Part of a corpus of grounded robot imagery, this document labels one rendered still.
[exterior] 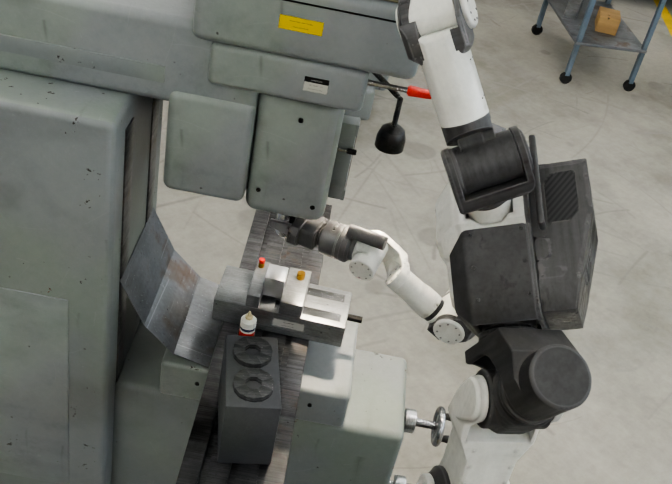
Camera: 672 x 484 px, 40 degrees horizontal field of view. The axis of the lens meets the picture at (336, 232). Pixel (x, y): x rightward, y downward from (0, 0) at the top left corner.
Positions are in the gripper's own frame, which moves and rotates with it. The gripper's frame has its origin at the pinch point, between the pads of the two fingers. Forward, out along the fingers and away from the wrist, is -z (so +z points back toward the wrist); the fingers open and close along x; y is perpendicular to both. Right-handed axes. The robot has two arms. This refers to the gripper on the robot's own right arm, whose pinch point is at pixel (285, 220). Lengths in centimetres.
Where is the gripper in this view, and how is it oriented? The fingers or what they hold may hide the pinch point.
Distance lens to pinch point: 227.2
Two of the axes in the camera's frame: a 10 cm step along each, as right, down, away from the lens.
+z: 9.1, 3.5, -2.3
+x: -3.9, 4.9, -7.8
